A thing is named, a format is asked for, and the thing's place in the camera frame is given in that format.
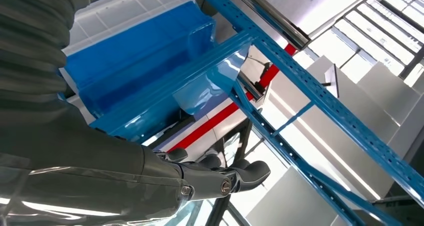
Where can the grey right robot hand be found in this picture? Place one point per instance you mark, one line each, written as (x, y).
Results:
(82, 171)

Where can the blue metal shelf rack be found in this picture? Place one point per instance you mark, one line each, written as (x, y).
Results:
(331, 102)

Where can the blue plastic bin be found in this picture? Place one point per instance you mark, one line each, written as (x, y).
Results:
(132, 59)

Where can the red barrier belt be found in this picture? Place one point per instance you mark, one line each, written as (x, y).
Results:
(212, 120)

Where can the white plastic bin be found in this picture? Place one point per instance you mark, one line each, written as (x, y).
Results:
(132, 6)

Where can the chrome stanchion post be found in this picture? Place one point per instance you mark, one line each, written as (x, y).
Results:
(275, 19)
(251, 87)

